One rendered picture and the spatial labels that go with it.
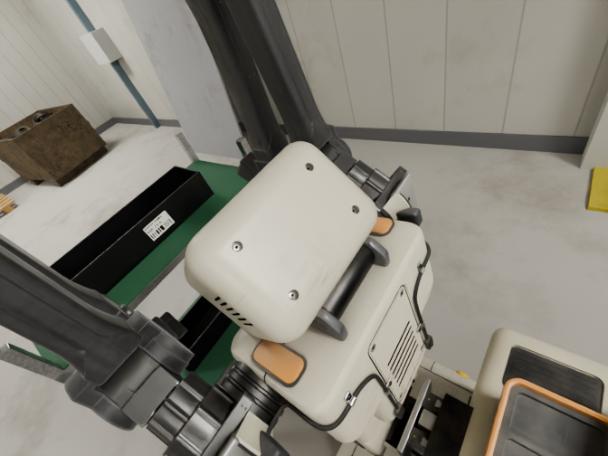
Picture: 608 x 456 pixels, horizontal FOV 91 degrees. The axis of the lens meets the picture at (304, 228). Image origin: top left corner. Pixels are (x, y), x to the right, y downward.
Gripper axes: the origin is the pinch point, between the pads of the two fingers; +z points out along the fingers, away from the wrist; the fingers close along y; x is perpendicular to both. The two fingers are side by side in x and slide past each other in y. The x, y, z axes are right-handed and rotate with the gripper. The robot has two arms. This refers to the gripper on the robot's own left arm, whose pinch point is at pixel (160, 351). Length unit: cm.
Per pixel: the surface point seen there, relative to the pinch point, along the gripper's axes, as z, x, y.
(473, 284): 68, 78, -114
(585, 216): 49, 108, -182
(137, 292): 18.5, -24.5, -4.9
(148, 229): 17.3, -38.9, -21.0
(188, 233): 20.1, -29.3, -28.8
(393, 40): 37, -49, -229
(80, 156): 303, -409, -76
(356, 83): 79, -67, -228
